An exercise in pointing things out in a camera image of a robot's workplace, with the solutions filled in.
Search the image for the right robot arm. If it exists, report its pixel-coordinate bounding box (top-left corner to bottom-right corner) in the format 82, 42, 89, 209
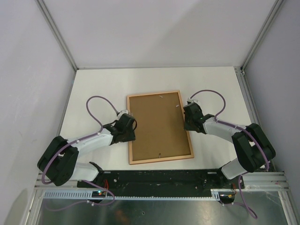
183, 102, 276, 188

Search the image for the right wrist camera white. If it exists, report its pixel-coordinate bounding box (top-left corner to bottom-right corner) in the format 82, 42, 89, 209
187, 98, 199, 104

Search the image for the aluminium right side rail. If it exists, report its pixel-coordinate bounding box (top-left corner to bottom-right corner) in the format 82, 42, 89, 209
233, 67, 262, 126

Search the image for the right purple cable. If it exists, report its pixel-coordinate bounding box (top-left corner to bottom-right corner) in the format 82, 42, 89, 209
187, 89, 270, 220

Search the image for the orange wooden picture frame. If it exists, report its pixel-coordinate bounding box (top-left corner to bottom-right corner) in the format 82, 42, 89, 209
126, 90, 195, 165

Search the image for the aluminium front rail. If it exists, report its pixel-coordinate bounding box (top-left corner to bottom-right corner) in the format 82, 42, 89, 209
34, 172, 290, 191

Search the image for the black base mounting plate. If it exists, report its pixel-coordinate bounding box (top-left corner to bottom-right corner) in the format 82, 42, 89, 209
92, 169, 244, 196

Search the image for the left aluminium corner post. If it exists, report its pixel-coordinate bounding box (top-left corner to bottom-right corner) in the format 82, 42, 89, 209
35, 0, 78, 72

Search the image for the aluminium rail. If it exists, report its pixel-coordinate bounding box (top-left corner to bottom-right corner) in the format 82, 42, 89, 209
233, 67, 262, 126
34, 172, 290, 191

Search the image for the brown frame backing board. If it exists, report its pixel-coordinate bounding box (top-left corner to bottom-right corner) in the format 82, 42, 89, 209
129, 92, 191, 162

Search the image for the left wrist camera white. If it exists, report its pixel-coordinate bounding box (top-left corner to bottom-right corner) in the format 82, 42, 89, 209
117, 110, 129, 117

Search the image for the grey slotted cable duct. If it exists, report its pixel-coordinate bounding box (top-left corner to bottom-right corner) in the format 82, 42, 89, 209
43, 189, 220, 201

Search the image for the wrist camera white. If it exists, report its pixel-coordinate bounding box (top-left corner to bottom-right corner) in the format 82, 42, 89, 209
117, 110, 129, 117
187, 98, 199, 104

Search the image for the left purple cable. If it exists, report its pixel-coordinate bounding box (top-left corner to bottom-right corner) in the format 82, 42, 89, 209
41, 95, 116, 211

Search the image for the aluminium corner post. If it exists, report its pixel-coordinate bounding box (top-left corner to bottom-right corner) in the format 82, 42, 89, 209
240, 0, 285, 71
35, 0, 78, 72

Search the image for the right aluminium corner post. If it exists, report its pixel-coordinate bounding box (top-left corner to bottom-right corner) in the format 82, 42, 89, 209
240, 0, 285, 71

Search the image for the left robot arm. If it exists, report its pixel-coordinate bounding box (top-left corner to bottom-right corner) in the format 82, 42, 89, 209
37, 112, 137, 188

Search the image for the purple cable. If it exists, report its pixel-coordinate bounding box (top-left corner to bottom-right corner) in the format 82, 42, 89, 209
41, 95, 116, 211
187, 89, 270, 220

